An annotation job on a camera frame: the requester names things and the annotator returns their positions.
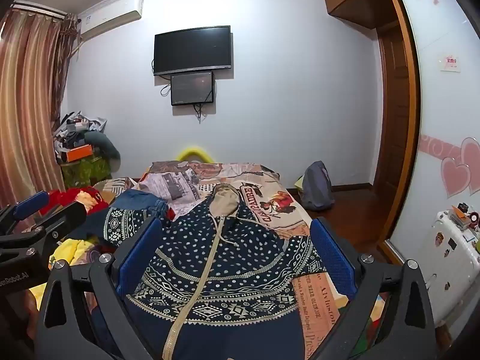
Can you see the pile of clutter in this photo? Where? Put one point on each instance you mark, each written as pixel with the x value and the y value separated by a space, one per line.
pixel 71 127

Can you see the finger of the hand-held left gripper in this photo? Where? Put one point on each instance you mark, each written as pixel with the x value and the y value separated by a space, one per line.
pixel 30 202
pixel 63 217

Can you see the green cloth cover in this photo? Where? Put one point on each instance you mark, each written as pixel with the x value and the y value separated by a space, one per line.
pixel 84 172

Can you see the white suitcase with stickers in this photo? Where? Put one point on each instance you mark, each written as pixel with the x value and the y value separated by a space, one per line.
pixel 453 270

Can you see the small pink wall sticker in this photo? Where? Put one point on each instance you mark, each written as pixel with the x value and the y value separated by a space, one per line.
pixel 449 62

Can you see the white air conditioner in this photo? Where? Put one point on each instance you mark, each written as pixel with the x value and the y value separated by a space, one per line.
pixel 112 17

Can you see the brown cardboard piece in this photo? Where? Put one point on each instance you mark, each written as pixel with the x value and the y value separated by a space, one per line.
pixel 108 197

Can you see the yellow garment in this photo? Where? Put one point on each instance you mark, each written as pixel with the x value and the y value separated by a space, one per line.
pixel 71 249

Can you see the blue denim jeans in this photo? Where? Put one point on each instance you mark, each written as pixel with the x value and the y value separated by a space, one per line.
pixel 138 200

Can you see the orange box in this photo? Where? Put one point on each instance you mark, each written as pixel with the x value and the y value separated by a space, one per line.
pixel 75 153

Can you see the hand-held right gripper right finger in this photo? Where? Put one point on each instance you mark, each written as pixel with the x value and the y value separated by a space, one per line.
pixel 332 255

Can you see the navy patterned zip hoodie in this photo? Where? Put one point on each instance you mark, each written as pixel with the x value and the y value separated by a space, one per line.
pixel 225 255

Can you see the grey backpack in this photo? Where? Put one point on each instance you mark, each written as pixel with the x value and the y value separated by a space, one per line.
pixel 318 187

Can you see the large black wall television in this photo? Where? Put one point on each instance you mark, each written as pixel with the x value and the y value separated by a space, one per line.
pixel 192 49

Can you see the white sliding wardrobe door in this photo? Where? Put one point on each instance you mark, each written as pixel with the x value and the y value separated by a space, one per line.
pixel 438 120

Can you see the pink heart sticker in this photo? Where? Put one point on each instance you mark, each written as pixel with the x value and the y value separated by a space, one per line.
pixel 459 172

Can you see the striped brown curtain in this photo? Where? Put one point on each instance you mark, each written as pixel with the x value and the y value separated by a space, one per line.
pixel 26 101

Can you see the yellow foam tube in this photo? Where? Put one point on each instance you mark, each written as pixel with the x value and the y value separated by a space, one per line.
pixel 195 151

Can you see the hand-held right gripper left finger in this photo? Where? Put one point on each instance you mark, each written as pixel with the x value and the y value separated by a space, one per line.
pixel 139 255

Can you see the red plush toy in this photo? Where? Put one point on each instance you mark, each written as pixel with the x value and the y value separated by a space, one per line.
pixel 71 195

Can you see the grey-green pillow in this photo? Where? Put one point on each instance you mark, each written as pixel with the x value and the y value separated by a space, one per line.
pixel 105 144

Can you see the printed bed blanket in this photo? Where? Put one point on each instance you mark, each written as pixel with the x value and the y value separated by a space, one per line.
pixel 262 195

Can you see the small black wall monitor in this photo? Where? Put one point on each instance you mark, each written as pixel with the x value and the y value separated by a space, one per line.
pixel 192 88

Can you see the wooden door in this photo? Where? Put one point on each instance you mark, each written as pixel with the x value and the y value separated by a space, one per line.
pixel 393 112

